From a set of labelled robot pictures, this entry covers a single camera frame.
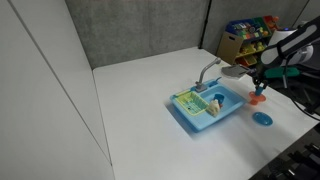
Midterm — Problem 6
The blue plastic plate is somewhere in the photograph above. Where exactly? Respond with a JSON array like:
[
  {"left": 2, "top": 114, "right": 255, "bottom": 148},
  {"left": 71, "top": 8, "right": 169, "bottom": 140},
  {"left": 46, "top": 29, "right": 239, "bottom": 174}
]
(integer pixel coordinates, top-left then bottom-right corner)
[{"left": 251, "top": 111, "right": 274, "bottom": 127}]

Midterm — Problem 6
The light blue toy sink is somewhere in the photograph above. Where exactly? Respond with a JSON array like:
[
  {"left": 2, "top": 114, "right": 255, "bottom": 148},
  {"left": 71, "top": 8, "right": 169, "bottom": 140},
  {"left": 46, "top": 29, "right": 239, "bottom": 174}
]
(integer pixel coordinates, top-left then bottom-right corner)
[{"left": 169, "top": 77, "right": 248, "bottom": 132}]

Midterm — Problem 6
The black office chair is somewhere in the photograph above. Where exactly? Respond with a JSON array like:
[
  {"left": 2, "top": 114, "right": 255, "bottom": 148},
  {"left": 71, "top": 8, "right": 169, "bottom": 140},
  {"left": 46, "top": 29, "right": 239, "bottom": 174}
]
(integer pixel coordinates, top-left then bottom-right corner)
[{"left": 276, "top": 64, "right": 320, "bottom": 116}]

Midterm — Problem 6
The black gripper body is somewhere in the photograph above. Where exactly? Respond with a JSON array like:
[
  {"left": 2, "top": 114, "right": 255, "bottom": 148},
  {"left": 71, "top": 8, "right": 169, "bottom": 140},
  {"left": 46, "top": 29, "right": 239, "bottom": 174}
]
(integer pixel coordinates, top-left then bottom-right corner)
[{"left": 250, "top": 67, "right": 270, "bottom": 86}]

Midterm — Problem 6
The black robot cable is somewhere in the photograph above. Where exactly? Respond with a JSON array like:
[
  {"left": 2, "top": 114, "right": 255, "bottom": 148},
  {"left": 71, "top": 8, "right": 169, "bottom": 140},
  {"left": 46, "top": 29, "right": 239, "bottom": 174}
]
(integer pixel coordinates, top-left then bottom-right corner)
[{"left": 281, "top": 54, "right": 320, "bottom": 122}]

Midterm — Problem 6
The black floor equipment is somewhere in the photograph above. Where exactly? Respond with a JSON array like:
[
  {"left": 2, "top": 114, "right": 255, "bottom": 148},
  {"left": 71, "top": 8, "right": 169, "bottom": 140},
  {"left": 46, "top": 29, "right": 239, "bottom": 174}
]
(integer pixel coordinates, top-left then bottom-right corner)
[{"left": 256, "top": 141, "right": 320, "bottom": 180}]

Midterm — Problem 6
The blue toy cup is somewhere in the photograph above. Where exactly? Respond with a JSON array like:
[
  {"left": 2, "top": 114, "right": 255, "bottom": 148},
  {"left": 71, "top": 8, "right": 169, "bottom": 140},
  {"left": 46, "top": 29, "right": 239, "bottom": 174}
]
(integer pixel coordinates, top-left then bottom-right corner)
[
  {"left": 213, "top": 93, "right": 225, "bottom": 109},
  {"left": 254, "top": 86, "right": 265, "bottom": 98}
]

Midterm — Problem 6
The colourful toy storage shelf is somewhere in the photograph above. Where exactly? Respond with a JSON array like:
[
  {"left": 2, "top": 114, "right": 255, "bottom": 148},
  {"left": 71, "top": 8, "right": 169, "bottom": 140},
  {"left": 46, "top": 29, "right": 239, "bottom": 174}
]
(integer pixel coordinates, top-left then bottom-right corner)
[{"left": 216, "top": 14, "right": 282, "bottom": 68}]

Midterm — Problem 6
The green dish rack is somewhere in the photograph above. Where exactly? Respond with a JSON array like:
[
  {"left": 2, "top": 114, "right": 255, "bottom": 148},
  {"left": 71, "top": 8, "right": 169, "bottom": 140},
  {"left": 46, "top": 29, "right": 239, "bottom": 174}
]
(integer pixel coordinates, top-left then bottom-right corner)
[{"left": 175, "top": 90, "right": 210, "bottom": 117}]

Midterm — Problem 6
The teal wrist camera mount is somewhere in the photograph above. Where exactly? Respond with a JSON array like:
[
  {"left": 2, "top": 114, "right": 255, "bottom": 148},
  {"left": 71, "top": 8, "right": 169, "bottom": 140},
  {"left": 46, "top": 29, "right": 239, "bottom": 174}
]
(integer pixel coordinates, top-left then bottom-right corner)
[{"left": 264, "top": 66, "right": 301, "bottom": 80}]

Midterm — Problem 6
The grey toy faucet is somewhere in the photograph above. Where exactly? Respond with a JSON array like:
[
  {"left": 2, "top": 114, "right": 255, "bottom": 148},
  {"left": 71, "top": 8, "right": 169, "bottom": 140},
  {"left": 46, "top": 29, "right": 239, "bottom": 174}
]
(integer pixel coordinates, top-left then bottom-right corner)
[{"left": 194, "top": 57, "right": 222, "bottom": 94}]

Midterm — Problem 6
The beige toy soap bottle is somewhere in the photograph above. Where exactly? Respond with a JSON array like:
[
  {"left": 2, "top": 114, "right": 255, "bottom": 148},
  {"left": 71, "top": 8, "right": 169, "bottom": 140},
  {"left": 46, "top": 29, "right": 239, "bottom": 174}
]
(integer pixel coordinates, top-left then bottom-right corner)
[{"left": 206, "top": 98, "right": 221, "bottom": 118}]

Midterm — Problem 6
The black partition post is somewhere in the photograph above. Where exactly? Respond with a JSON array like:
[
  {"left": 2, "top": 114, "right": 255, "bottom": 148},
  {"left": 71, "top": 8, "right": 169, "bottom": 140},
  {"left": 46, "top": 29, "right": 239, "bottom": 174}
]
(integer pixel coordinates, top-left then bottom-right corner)
[{"left": 198, "top": 0, "right": 213, "bottom": 50}]

